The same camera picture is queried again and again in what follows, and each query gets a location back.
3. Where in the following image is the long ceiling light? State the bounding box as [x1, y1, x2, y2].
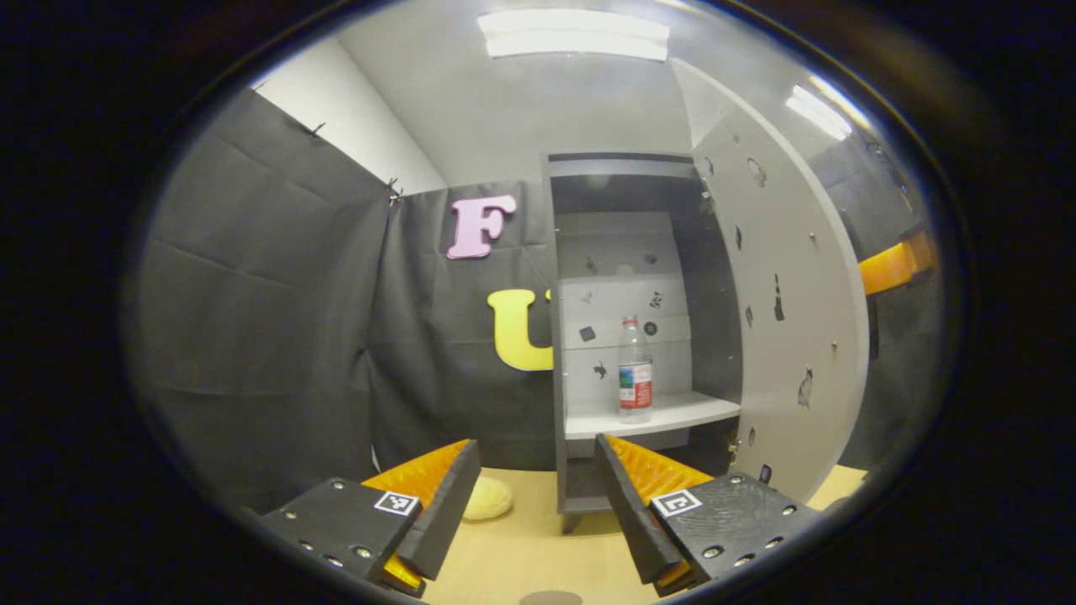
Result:
[784, 82, 854, 141]
[477, 8, 671, 62]

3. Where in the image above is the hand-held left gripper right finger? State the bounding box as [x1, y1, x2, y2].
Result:
[593, 434, 820, 598]

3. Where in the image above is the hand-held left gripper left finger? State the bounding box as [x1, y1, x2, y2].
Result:
[259, 439, 483, 599]

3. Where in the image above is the black backdrop cloth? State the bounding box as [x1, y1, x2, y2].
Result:
[134, 88, 947, 513]

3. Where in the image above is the grey cabinet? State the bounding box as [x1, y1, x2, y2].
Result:
[542, 151, 745, 534]

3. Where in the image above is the clear plastic bottle red label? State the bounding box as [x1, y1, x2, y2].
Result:
[618, 315, 654, 424]

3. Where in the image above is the yellow round sponge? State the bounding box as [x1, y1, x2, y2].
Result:
[461, 476, 514, 522]

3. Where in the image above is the grey cabinet door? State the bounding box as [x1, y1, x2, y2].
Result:
[670, 57, 871, 505]

